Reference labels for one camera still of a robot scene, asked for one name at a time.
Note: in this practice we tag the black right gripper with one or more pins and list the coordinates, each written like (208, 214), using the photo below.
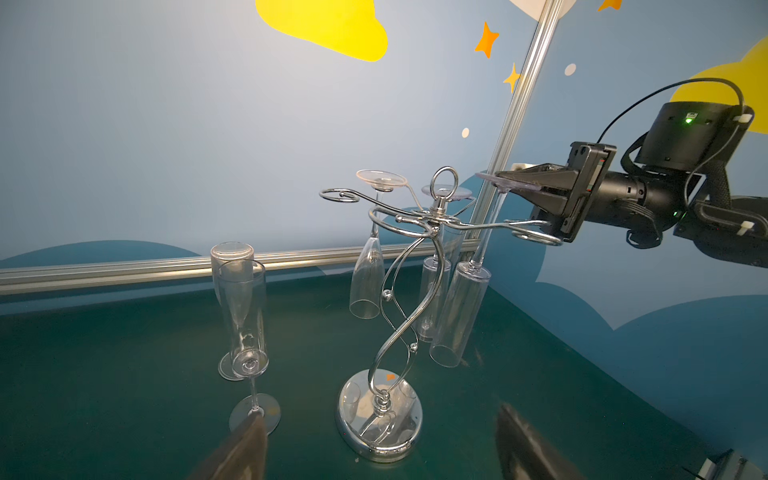
(585, 170)

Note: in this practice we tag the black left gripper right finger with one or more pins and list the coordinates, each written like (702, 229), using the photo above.
(524, 453)

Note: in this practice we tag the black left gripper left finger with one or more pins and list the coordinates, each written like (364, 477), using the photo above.
(241, 456)

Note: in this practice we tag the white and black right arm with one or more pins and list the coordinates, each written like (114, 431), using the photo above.
(673, 177)

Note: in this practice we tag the chrome wire wine glass rack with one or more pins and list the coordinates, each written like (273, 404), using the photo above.
(379, 414)

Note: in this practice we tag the aluminium frame right post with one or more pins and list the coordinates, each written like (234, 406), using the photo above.
(549, 16)

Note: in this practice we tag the aluminium frame back rail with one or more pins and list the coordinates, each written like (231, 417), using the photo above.
(20, 281)

